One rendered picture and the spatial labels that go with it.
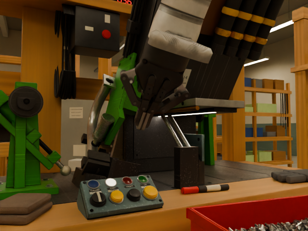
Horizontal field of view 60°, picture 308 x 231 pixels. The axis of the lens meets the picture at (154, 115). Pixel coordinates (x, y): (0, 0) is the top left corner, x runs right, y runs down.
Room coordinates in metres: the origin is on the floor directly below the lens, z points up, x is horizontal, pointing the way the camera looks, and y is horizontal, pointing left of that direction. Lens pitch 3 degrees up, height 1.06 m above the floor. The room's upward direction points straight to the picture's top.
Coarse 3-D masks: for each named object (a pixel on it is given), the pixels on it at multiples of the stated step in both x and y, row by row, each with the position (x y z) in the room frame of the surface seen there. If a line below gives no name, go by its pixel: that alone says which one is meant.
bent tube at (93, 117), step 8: (104, 80) 0.79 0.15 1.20; (112, 80) 0.82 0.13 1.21; (104, 88) 0.81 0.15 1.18; (112, 88) 0.80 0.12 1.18; (96, 96) 0.84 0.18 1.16; (104, 96) 0.83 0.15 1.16; (96, 104) 0.84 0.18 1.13; (96, 112) 0.84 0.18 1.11; (88, 120) 0.84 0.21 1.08; (96, 120) 0.84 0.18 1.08; (88, 128) 0.82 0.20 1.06; (88, 136) 0.79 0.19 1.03; (88, 144) 0.76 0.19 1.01
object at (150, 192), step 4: (144, 188) 0.54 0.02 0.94; (148, 188) 0.53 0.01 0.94; (152, 188) 0.54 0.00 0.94; (144, 192) 0.53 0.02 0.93; (148, 192) 0.52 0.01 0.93; (152, 192) 0.53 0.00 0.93; (156, 192) 0.53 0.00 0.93; (148, 196) 0.52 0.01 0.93; (152, 196) 0.52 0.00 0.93; (156, 196) 0.53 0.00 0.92
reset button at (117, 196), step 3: (111, 192) 0.50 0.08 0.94; (114, 192) 0.50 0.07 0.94; (117, 192) 0.50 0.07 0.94; (120, 192) 0.50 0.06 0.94; (111, 195) 0.50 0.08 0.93; (114, 195) 0.49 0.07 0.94; (117, 195) 0.50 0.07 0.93; (120, 195) 0.50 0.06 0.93; (111, 198) 0.49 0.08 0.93; (114, 198) 0.49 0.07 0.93; (117, 198) 0.49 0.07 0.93; (120, 198) 0.49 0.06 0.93; (114, 201) 0.49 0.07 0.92; (117, 201) 0.49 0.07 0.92; (120, 201) 0.50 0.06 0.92
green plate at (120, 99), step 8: (128, 56) 0.78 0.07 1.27; (136, 56) 0.75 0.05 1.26; (120, 64) 0.83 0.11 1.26; (128, 64) 0.76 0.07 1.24; (120, 80) 0.78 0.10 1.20; (136, 80) 0.76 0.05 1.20; (120, 88) 0.76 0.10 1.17; (136, 88) 0.76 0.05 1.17; (112, 96) 0.81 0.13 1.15; (120, 96) 0.74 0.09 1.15; (112, 104) 0.79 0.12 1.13; (120, 104) 0.73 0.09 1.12; (128, 104) 0.75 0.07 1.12; (112, 112) 0.76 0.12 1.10; (128, 112) 0.80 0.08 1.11; (136, 112) 0.77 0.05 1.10
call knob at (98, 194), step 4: (96, 192) 0.49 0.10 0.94; (100, 192) 0.49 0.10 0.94; (92, 196) 0.48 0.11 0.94; (96, 196) 0.48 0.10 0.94; (100, 196) 0.48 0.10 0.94; (104, 196) 0.49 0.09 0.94; (92, 200) 0.48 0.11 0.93; (96, 200) 0.47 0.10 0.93; (100, 200) 0.48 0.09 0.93; (104, 200) 0.48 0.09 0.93; (96, 204) 0.48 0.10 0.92; (100, 204) 0.48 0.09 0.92
